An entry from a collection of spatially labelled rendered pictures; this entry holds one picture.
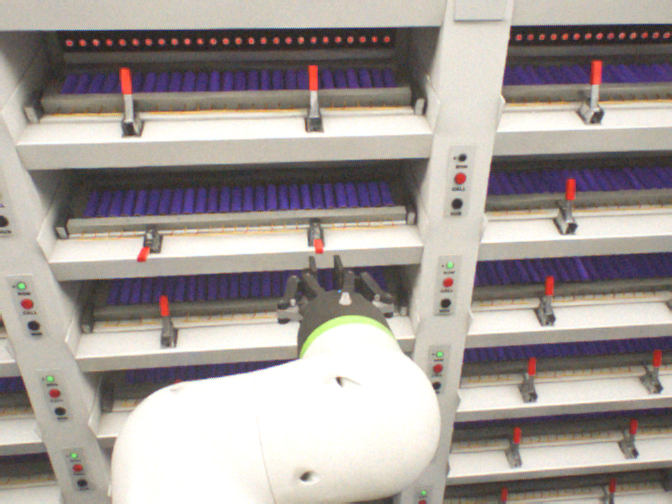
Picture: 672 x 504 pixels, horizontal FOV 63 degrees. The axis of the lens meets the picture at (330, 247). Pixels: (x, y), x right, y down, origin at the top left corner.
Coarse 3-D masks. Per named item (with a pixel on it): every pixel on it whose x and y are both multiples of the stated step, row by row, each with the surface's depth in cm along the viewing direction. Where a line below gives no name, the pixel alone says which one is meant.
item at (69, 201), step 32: (352, 160) 101; (384, 160) 102; (64, 192) 93; (416, 192) 94; (64, 224) 88; (416, 224) 95; (64, 256) 87; (96, 256) 87; (128, 256) 88; (160, 256) 88; (192, 256) 88; (224, 256) 89; (256, 256) 89; (288, 256) 90; (320, 256) 91; (352, 256) 92; (384, 256) 92; (416, 256) 93
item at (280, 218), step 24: (144, 216) 91; (168, 216) 91; (192, 216) 91; (216, 216) 91; (240, 216) 91; (264, 216) 92; (288, 216) 92; (312, 216) 92; (336, 216) 92; (360, 216) 93; (384, 216) 93
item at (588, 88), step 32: (512, 32) 93; (544, 32) 93; (576, 32) 94; (608, 32) 94; (640, 32) 95; (512, 64) 94; (544, 64) 95; (576, 64) 95; (608, 64) 95; (640, 64) 96; (512, 96) 88; (544, 96) 88; (576, 96) 89; (608, 96) 89; (640, 96) 90; (512, 128) 84; (544, 128) 84; (576, 128) 84; (608, 128) 85; (640, 128) 85
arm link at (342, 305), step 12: (324, 300) 52; (336, 300) 51; (348, 300) 50; (360, 300) 52; (312, 312) 51; (324, 312) 49; (336, 312) 48; (348, 312) 48; (360, 312) 48; (372, 312) 50; (300, 324) 52; (312, 324) 49; (384, 324) 49; (300, 336) 50; (300, 348) 48
